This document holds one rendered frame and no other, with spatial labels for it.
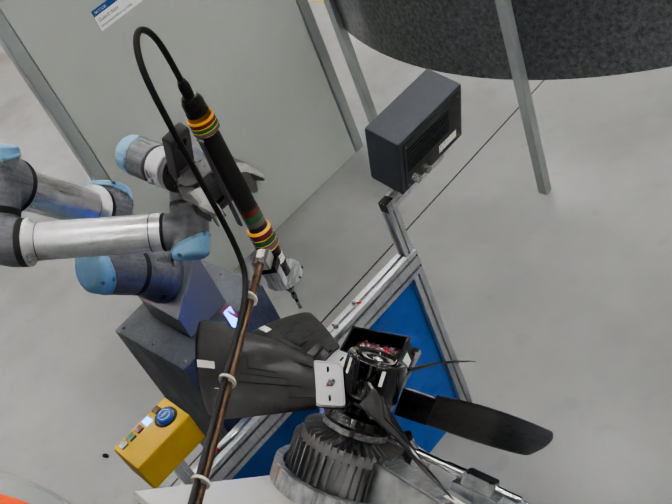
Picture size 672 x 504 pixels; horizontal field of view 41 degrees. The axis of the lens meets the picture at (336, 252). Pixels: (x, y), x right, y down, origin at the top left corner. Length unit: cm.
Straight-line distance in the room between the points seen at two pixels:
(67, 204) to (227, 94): 181
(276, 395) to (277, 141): 244
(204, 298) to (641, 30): 180
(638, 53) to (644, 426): 128
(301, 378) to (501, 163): 247
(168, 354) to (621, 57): 192
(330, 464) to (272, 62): 246
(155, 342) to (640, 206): 206
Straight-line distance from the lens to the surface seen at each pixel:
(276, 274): 155
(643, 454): 296
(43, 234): 179
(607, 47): 333
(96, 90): 340
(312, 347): 186
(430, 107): 227
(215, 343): 164
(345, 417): 170
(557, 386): 313
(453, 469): 170
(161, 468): 206
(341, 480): 170
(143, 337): 239
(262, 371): 163
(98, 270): 213
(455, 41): 350
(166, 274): 222
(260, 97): 385
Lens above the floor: 251
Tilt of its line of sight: 41 degrees down
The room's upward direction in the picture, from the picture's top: 25 degrees counter-clockwise
